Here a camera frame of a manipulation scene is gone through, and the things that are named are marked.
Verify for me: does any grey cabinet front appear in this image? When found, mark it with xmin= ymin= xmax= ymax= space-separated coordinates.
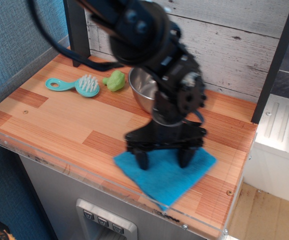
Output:
xmin=20 ymin=153 xmax=224 ymax=240

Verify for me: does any clear acrylic table guard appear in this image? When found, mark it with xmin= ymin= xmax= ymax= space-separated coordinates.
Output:
xmin=0 ymin=132 xmax=247 ymax=240

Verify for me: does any white ribbed side counter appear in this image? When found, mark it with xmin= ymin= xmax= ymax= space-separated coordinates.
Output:
xmin=243 ymin=94 xmax=289 ymax=201

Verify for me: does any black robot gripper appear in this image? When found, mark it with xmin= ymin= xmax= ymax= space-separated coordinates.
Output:
xmin=125 ymin=119 xmax=207 ymax=170

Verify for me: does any teal toy hair brush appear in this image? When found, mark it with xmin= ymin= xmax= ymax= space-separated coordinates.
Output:
xmin=45 ymin=74 xmax=100 ymax=98

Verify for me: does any stainless steel bowl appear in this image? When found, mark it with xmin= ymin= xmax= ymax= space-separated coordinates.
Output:
xmin=128 ymin=68 xmax=158 ymax=114

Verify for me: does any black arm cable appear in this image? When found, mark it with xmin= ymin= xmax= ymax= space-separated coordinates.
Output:
xmin=26 ymin=0 xmax=123 ymax=72

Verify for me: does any dark grey left post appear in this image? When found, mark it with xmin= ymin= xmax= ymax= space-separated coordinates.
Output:
xmin=63 ymin=0 xmax=91 ymax=58

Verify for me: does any dark grey post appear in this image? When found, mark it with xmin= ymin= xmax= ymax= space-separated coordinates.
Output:
xmin=63 ymin=0 xmax=91 ymax=58
xmin=251 ymin=13 xmax=289 ymax=124

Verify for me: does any dark grey right post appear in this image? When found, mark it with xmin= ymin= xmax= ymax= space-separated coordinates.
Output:
xmin=251 ymin=13 xmax=289 ymax=124

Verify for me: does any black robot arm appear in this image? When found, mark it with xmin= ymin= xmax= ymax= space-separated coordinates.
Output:
xmin=80 ymin=0 xmax=206 ymax=170

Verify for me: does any blue knitted cloth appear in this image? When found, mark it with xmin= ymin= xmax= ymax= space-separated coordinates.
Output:
xmin=113 ymin=148 xmax=217 ymax=211

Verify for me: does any silver dispenser button panel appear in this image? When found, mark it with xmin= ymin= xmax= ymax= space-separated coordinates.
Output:
xmin=76 ymin=198 xmax=138 ymax=240

